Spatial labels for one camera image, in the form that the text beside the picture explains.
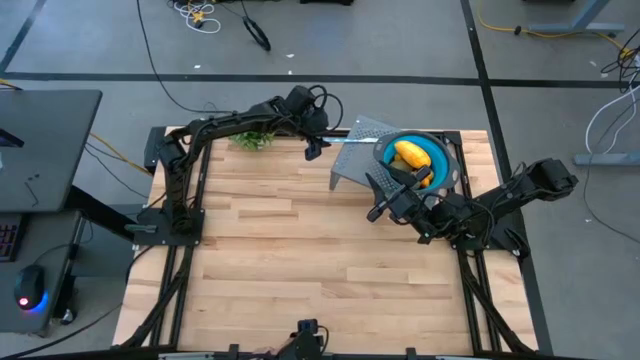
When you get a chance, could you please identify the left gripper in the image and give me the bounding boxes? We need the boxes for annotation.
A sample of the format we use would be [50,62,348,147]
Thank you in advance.
[288,101,333,163]

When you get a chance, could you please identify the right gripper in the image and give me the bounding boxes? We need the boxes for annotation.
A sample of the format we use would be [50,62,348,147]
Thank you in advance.
[364,159,437,237]

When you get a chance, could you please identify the blue collapsible bowl grey rim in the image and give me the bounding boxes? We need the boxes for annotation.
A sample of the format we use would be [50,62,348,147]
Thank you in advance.
[372,129,461,195]

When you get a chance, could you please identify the grey perforated metal shelf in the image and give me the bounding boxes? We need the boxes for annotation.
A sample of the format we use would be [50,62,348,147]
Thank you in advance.
[328,114,404,201]

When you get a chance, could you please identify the green potted plant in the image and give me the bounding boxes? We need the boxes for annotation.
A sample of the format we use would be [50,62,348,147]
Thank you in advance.
[228,130,276,152]

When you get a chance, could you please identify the grey desk foot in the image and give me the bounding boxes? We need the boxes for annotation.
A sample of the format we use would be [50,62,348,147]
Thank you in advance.
[527,0,626,36]
[573,152,640,167]

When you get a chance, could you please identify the dark grey desk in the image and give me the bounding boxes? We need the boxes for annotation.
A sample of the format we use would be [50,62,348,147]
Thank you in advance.
[0,89,146,336]

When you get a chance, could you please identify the black computer mouse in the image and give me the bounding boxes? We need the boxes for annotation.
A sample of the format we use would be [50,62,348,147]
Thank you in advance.
[13,263,46,311]

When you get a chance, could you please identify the black keyboard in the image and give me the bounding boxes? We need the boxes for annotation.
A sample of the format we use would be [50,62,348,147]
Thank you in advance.
[0,222,21,264]

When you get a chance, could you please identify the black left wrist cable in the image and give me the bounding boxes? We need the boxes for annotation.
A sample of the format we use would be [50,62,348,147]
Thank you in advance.
[308,83,346,132]

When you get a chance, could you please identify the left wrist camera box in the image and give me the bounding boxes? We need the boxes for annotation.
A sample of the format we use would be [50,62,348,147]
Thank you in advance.
[285,84,315,107]

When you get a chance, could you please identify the black cable loop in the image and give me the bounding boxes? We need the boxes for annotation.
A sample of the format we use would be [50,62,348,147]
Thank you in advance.
[241,14,273,53]

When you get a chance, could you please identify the white cable bundle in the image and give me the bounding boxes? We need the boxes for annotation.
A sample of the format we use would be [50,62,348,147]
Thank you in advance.
[169,0,223,35]

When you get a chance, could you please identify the black camera on mount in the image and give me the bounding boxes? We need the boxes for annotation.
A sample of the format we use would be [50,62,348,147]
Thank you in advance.
[277,317,330,360]

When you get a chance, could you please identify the long black floor cable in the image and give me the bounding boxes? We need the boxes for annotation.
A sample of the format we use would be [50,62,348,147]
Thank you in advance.
[135,0,241,115]
[0,244,151,360]

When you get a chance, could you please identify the yellow floor cable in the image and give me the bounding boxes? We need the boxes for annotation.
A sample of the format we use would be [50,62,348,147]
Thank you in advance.
[88,132,154,177]
[474,0,636,56]

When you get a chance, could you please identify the white floor cable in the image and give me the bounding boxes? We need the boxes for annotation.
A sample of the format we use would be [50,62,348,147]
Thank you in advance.
[583,82,640,156]

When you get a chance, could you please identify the black cable tangle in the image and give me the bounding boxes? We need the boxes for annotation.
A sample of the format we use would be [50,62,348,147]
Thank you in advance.
[601,43,640,94]

